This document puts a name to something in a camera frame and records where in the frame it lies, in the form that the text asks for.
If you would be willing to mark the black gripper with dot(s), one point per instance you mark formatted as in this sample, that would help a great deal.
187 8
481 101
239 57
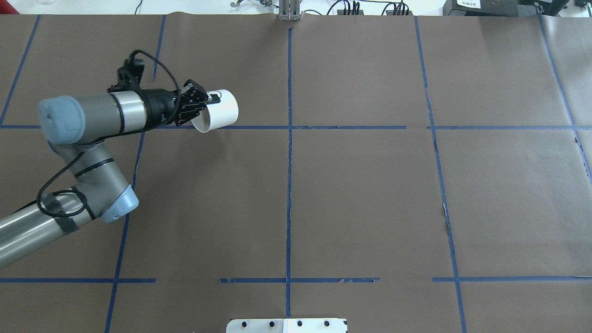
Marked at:
158 107

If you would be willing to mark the white smiley face mug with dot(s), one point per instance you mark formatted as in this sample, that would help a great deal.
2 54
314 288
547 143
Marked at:
215 116

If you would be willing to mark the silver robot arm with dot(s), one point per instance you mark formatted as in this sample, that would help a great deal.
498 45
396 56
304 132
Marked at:
91 185

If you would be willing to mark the black box device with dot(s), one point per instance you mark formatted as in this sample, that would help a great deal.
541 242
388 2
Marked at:
479 8

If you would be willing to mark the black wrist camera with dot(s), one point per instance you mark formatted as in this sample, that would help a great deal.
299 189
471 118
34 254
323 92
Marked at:
129 75

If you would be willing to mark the aluminium frame post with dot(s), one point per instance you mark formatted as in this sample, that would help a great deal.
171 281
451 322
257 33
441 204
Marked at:
289 10

